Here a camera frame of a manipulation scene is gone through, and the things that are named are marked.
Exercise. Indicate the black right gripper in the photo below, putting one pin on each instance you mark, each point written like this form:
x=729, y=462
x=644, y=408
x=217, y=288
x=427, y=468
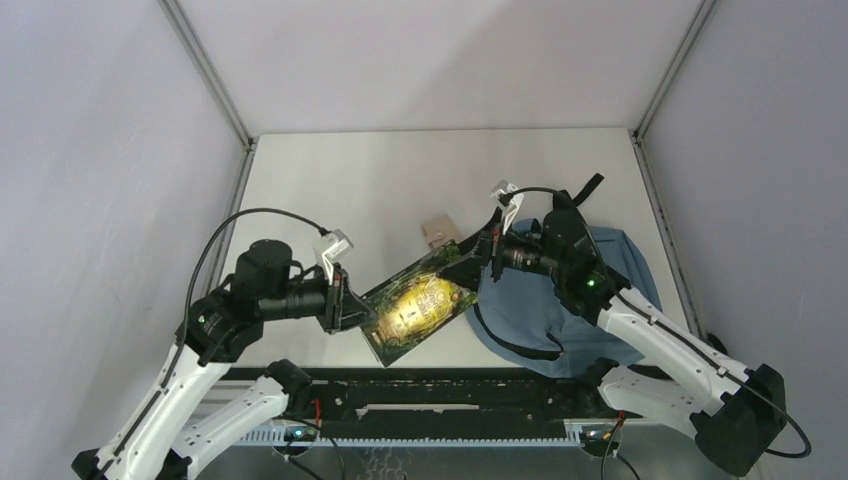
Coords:
x=484, y=242

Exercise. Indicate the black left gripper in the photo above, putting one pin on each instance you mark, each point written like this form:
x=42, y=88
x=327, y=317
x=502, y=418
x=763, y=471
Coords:
x=342, y=309

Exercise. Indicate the beige snap wallet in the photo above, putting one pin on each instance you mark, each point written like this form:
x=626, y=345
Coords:
x=440, y=230

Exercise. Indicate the dark green book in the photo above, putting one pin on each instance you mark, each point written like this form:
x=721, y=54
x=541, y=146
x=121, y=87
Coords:
x=414, y=304

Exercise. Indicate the blue student backpack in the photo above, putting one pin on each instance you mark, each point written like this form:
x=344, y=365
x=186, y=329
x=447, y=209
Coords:
x=520, y=319

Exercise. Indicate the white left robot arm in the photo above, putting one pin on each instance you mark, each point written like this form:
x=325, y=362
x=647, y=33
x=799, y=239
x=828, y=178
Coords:
x=157, y=442

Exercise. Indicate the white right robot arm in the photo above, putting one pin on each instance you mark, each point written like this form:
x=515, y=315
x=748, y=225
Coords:
x=732, y=412

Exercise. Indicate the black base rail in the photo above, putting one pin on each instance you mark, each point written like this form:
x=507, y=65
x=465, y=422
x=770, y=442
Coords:
x=437, y=397

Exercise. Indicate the aluminium frame front rail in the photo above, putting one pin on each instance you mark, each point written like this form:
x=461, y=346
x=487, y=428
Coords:
x=424, y=434

